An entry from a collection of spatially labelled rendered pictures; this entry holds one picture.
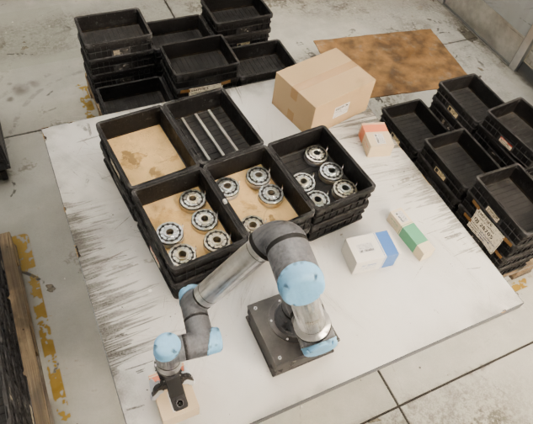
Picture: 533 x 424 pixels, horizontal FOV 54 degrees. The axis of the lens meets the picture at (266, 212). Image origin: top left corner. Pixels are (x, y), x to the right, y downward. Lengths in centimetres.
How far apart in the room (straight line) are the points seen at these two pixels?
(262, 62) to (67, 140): 149
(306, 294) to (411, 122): 239
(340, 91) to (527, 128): 134
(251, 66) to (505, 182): 169
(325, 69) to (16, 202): 190
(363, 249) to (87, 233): 112
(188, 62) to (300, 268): 225
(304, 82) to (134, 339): 143
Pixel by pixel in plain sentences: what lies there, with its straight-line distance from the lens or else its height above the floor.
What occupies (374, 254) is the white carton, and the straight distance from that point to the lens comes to 216.
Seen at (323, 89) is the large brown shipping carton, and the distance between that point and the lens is 261.
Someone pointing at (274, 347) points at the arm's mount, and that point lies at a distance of 187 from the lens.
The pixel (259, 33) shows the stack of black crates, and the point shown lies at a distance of 367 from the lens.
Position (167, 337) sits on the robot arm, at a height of 113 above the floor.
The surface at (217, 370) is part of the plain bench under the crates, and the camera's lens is 194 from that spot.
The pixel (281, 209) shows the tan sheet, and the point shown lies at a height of 83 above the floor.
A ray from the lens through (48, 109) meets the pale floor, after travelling 386.
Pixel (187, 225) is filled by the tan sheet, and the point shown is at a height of 83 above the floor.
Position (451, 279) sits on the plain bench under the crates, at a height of 70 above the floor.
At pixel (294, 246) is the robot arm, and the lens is 132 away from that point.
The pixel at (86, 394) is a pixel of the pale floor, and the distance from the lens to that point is 271.
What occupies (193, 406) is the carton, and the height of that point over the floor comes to 79.
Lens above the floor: 252
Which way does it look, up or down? 52 degrees down
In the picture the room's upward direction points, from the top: 10 degrees clockwise
